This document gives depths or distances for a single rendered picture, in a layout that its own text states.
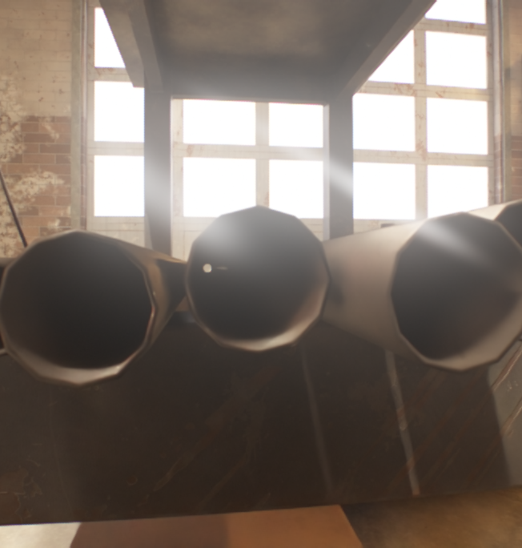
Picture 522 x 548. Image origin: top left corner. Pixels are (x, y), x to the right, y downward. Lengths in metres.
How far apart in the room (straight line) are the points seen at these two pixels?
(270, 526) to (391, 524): 0.14
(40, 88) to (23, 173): 0.63
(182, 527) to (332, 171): 1.21
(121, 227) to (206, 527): 3.16
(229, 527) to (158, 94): 1.26
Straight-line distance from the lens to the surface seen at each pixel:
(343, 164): 1.44
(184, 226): 3.38
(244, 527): 0.35
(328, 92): 1.50
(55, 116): 3.62
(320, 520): 0.36
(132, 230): 3.42
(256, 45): 1.34
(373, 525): 0.45
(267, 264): 0.16
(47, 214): 3.49
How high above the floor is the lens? 0.23
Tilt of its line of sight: 1 degrees down
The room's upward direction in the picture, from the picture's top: straight up
